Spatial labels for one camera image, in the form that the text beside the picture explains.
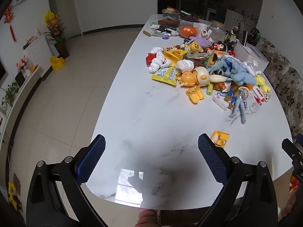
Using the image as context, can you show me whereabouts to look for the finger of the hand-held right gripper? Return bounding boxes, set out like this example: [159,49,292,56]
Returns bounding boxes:
[281,138,303,162]

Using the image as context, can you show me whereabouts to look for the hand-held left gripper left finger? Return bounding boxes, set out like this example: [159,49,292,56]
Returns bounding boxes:
[26,134,106,227]

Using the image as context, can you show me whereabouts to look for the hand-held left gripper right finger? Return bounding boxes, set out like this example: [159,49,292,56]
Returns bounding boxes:
[196,134,278,227]

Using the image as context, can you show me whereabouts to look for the yellow snack packet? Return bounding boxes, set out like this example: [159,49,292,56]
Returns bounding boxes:
[151,66,178,86]

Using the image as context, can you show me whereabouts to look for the large white tissue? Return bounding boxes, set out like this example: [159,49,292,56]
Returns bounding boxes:
[148,51,173,74]

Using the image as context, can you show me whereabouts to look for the grey blue octopus toy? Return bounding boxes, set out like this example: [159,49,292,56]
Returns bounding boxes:
[228,88,249,125]

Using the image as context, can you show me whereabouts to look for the white tube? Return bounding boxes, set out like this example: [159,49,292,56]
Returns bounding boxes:
[212,93,229,110]

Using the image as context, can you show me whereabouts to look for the floral sofa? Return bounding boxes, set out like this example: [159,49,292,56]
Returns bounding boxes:
[255,37,303,139]

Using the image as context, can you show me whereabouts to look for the yellow plastic toy piece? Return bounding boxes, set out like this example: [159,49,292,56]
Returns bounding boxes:
[186,86,205,104]

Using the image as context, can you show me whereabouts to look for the yellow plush toy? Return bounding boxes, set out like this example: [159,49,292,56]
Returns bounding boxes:
[254,74,272,95]

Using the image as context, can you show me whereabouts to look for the pink knit cloth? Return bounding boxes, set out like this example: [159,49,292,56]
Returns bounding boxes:
[138,209,166,227]

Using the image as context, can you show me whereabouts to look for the yellow toy truck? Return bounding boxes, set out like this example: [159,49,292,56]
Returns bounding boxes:
[8,181,23,211]

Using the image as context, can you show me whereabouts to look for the orange duck toy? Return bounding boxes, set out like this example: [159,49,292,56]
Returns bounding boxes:
[177,72,199,88]

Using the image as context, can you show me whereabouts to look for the cream egg toy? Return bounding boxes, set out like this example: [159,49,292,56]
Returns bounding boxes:
[194,66,211,86]

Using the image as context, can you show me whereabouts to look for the light blue plush toy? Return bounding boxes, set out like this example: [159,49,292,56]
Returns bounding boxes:
[230,61,258,86]

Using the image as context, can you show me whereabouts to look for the blue lobster toy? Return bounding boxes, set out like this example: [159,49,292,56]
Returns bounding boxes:
[208,56,235,76]

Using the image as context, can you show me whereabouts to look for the white cardboard box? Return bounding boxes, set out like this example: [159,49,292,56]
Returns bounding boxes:
[233,41,269,71]

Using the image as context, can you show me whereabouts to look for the yellow potty chair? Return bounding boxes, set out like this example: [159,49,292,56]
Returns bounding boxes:
[49,55,66,72]

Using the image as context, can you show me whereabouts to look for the green trailing plant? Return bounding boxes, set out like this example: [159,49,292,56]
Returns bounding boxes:
[0,82,20,111]

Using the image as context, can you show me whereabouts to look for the yellow toy excavator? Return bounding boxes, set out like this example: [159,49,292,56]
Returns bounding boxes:
[163,48,188,65]

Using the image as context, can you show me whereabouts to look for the red black figure toy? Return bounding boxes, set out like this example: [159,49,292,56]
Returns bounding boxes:
[212,41,225,52]

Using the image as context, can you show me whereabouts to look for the red toy car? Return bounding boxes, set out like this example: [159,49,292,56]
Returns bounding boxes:
[145,53,157,67]

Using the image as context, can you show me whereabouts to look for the purple plush toy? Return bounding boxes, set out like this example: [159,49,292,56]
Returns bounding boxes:
[194,37,212,48]

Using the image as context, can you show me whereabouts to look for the pink flower bouquet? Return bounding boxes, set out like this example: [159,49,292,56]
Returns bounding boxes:
[16,54,30,73]

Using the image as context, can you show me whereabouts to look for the white radiator cabinet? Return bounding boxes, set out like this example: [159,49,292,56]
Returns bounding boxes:
[23,34,54,76]

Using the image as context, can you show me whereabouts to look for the glass jar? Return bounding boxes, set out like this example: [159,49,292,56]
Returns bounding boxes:
[209,20,228,42]

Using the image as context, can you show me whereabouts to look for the orange pumpkin toy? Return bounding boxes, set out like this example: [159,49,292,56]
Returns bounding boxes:
[179,26,198,38]

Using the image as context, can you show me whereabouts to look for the white mug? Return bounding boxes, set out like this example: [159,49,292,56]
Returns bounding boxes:
[197,23,209,36]

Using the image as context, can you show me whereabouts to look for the potted yellow orange flowers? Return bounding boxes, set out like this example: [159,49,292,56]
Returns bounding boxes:
[44,10,70,59]

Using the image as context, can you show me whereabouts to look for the white pegboard cabinet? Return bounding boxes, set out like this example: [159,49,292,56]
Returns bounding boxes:
[223,9,257,30]

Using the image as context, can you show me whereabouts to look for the brown loaf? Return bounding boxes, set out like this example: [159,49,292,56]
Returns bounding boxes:
[157,19,180,28]

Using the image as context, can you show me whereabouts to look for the dark bowl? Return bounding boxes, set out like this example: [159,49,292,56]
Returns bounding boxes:
[180,11,201,22]

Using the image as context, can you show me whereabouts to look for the white door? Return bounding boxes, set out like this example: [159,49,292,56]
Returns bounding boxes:
[55,0,82,40]

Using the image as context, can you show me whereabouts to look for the metal tin box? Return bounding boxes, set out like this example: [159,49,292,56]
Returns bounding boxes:
[162,8,180,21]

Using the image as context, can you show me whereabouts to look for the flat yellow toy frame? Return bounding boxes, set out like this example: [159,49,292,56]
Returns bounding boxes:
[210,130,230,148]

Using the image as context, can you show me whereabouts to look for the red knot wall decoration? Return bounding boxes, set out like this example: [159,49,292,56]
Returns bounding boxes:
[3,4,18,43]

